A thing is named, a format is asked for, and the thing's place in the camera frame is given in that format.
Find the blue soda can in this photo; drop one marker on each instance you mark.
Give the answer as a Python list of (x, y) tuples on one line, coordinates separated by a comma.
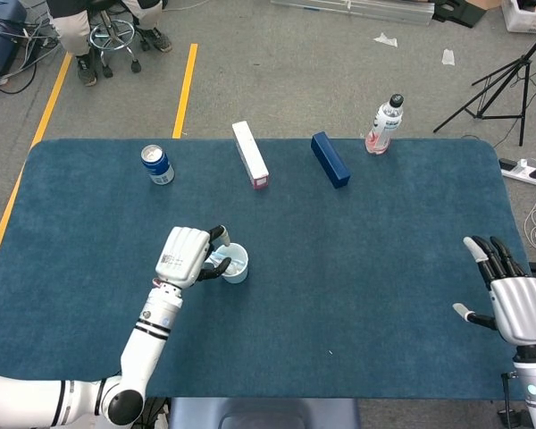
[(158, 167)]

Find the person in beige trousers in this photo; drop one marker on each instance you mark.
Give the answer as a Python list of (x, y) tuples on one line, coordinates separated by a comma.
[(71, 31)]

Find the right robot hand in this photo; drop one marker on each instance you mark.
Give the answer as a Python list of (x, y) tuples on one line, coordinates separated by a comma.
[(522, 310)]

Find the blue felt table mat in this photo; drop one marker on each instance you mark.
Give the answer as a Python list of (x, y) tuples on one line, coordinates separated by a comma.
[(339, 268)]

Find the aluminium profile rails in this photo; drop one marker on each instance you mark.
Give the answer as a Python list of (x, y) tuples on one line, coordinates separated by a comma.
[(362, 9)]

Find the white power strip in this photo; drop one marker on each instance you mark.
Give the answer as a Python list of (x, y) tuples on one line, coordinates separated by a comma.
[(522, 172)]

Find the black tripod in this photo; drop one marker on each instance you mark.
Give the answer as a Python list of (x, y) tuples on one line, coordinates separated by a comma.
[(525, 103)]

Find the flat white paper scrap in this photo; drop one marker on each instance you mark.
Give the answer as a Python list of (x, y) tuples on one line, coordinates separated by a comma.
[(448, 57)]

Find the white pink box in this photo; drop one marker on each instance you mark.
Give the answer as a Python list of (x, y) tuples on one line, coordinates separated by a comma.
[(250, 152)]

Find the dark blue long box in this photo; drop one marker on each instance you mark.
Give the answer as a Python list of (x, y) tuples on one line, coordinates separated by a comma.
[(330, 158)]

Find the white storage bin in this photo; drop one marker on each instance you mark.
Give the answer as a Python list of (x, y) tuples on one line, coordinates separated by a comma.
[(522, 20)]

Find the chrome swivel stool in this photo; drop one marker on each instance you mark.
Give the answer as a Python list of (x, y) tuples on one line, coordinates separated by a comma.
[(111, 36)]

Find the black foam pieces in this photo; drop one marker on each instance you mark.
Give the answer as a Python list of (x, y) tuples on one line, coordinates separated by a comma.
[(455, 13)]

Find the brown cardboard box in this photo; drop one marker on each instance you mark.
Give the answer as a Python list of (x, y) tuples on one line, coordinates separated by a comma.
[(484, 3)]

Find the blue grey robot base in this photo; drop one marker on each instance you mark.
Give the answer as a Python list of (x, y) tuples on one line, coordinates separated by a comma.
[(259, 413)]

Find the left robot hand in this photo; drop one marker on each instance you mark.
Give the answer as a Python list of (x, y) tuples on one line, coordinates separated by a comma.
[(183, 257)]

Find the light blue toothbrush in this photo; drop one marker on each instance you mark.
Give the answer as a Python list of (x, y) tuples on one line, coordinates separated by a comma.
[(221, 255)]

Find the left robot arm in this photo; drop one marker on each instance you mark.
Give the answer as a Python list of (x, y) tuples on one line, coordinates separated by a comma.
[(116, 371)]

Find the pink drink plastic bottle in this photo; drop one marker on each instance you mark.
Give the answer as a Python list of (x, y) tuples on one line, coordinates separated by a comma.
[(382, 129)]

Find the crumpled white paper scrap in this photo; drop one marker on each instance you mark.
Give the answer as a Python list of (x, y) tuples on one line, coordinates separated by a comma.
[(386, 40)]

